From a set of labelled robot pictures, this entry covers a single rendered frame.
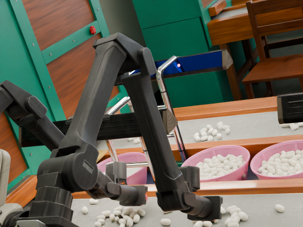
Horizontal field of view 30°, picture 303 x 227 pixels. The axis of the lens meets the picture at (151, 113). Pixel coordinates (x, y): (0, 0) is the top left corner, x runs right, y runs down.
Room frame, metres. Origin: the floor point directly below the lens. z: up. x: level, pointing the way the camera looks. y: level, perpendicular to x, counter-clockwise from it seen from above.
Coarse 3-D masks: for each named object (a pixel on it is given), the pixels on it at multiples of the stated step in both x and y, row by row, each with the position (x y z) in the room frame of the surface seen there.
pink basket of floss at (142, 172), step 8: (136, 152) 2.24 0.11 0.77; (104, 160) 2.27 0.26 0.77; (120, 160) 2.27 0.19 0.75; (128, 160) 2.26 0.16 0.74; (136, 160) 2.24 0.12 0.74; (144, 160) 2.19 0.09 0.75; (144, 168) 2.09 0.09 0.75; (136, 176) 2.05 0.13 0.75; (144, 176) 2.09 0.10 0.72; (128, 184) 2.04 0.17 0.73
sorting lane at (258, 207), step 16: (80, 208) 1.95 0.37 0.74; (96, 208) 1.91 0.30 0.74; (112, 208) 1.87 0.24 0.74; (144, 208) 1.79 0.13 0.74; (160, 208) 1.75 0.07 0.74; (224, 208) 1.62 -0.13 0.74; (240, 208) 1.59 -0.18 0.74; (256, 208) 1.56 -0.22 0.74; (272, 208) 1.53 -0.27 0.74; (288, 208) 1.50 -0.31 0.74; (80, 224) 1.82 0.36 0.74; (112, 224) 1.75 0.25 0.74; (144, 224) 1.68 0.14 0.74; (160, 224) 1.65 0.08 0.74; (176, 224) 1.62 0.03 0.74; (192, 224) 1.58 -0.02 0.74; (224, 224) 1.53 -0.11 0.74; (240, 224) 1.50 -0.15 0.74; (256, 224) 1.47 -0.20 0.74; (272, 224) 1.44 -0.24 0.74; (288, 224) 1.42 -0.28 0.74
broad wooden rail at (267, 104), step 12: (276, 96) 2.38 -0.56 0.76; (180, 108) 2.63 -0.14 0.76; (192, 108) 2.58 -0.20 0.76; (204, 108) 2.53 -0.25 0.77; (216, 108) 2.47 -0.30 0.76; (228, 108) 2.43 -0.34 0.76; (240, 108) 2.38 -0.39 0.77; (252, 108) 2.33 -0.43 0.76; (264, 108) 2.30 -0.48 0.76; (276, 108) 2.27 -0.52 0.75; (180, 120) 2.52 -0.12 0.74
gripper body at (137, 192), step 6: (132, 186) 1.77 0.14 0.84; (138, 186) 1.76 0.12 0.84; (144, 186) 1.74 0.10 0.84; (132, 192) 1.72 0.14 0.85; (138, 192) 1.75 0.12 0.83; (144, 192) 1.73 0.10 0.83; (132, 198) 1.71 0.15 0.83; (138, 198) 1.73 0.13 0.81; (144, 198) 1.72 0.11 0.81; (120, 204) 1.76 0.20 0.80; (126, 204) 1.75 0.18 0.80; (132, 204) 1.74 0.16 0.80; (138, 204) 1.72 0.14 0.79; (144, 204) 1.72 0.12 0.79
